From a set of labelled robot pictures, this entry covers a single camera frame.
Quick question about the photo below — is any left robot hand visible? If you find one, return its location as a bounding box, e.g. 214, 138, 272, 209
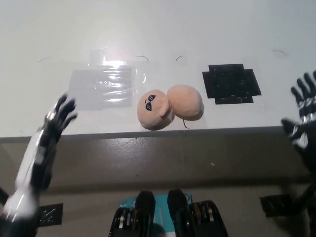
3, 93, 79, 218

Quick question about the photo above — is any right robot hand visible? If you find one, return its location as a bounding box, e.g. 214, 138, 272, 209
281, 71, 316, 180

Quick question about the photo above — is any dumpling toy with smiling face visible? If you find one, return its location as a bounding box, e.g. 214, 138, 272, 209
167, 84, 204, 121

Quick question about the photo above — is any dumpling toy with sunglasses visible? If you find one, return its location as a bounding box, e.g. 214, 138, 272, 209
137, 88, 175, 131

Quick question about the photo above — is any grey tape patch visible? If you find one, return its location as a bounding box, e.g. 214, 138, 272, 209
67, 65, 134, 112

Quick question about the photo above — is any black tape patch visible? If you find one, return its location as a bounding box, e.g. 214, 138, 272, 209
201, 64, 262, 105

